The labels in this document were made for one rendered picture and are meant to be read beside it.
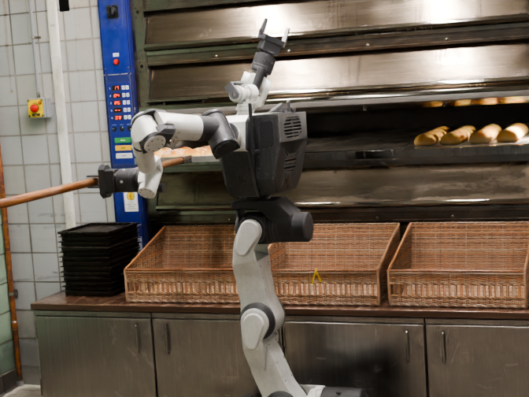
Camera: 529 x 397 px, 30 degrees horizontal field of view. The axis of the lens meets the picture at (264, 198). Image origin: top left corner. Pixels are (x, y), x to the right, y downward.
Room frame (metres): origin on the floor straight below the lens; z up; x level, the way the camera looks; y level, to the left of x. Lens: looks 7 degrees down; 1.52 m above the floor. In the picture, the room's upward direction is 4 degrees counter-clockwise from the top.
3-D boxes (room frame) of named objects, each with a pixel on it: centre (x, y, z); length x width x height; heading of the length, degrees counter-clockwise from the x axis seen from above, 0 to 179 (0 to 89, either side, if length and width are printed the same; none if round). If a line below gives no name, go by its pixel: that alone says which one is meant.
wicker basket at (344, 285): (4.26, -0.26, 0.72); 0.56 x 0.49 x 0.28; 70
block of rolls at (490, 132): (4.74, -1.02, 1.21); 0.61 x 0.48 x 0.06; 160
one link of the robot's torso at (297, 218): (3.69, -0.03, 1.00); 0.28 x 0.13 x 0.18; 69
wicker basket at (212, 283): (4.47, 0.31, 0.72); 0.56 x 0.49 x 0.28; 71
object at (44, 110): (4.99, 1.10, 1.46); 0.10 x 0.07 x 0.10; 70
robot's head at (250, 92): (3.73, 0.05, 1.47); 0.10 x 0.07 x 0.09; 147
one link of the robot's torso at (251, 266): (3.71, 0.04, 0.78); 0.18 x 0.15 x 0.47; 159
